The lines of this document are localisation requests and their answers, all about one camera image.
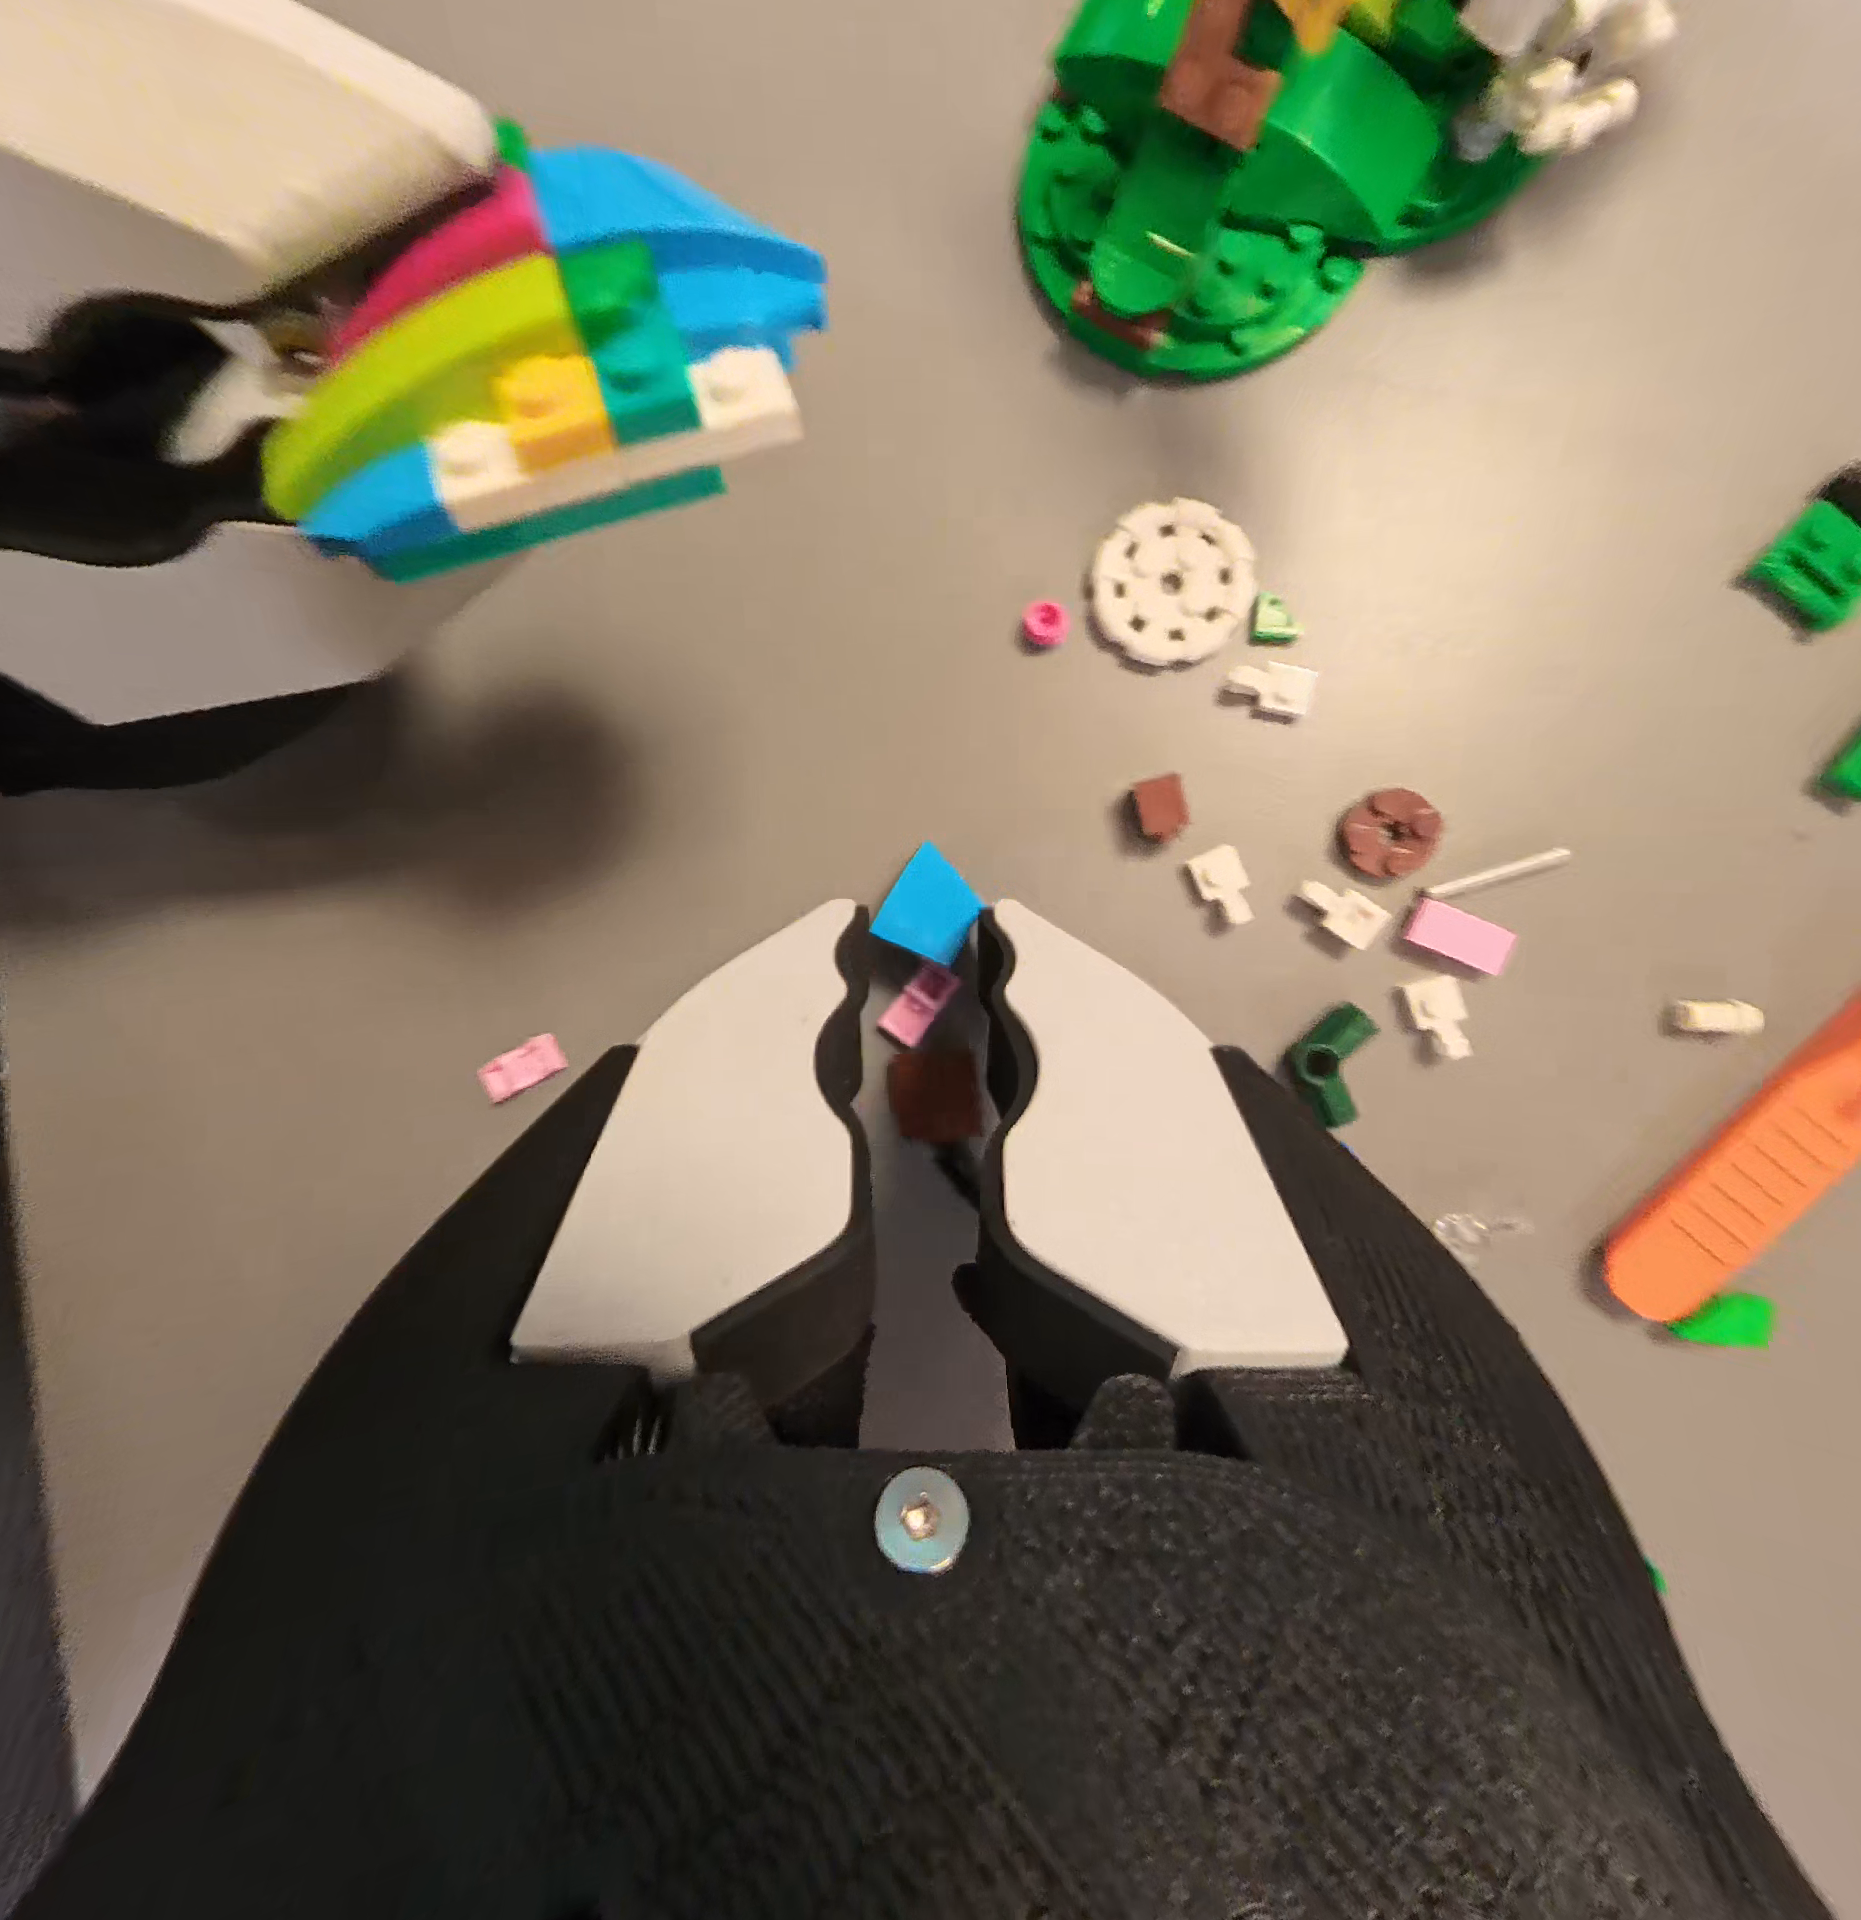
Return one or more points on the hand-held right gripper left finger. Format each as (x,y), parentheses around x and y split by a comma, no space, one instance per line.
(705,1171)

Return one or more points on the green lego brick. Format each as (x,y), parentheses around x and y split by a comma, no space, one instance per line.
(1859,757)

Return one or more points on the small blue lego tile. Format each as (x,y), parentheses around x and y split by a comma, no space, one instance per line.
(925,900)

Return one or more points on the pink lego tile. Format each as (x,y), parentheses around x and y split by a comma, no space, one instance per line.
(1459,933)

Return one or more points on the small pink round lego stud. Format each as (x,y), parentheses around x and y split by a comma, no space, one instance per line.
(1042,623)

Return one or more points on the small green lego gem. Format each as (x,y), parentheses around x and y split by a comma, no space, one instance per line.
(1276,620)

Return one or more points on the brown round lego plate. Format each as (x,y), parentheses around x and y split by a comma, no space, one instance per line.
(1391,832)

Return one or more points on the green lego tree build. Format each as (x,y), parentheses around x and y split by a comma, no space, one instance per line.
(1291,180)

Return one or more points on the brown lego slope brick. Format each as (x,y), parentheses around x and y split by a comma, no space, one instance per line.
(930,1091)

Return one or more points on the orange brick separator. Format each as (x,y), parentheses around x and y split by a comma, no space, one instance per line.
(1755,1155)

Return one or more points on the white round lego wheel plate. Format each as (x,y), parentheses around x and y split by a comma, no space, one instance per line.
(1173,583)

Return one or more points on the rainbow lego build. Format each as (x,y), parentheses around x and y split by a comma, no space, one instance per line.
(569,346)

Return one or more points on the small white lego bone piece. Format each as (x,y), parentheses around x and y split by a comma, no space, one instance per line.
(1716,1018)

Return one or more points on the transparent lego piece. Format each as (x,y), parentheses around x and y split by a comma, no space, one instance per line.
(1479,1230)

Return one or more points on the green and black lego plate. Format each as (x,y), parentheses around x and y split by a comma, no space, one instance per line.
(1822,563)

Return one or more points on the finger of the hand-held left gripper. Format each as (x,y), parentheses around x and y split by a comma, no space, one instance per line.
(195,631)
(195,136)

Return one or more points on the green lego leaf piece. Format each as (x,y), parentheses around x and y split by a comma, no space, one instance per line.
(1725,1321)

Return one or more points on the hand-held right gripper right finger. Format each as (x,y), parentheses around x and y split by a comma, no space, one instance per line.
(1155,1186)

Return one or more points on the small brown lego tile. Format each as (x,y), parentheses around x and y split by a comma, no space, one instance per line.
(1158,807)

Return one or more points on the dark green lego piece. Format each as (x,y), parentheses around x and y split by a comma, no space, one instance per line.
(1328,1065)

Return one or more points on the white lego clip piece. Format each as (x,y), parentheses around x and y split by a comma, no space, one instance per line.
(1276,690)
(1217,879)
(1344,914)
(1437,1013)

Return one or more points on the small pink lego plate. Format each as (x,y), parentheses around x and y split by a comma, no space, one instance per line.
(523,1068)
(918,1005)

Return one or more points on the white lego bar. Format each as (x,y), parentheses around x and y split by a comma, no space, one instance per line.
(1500,872)

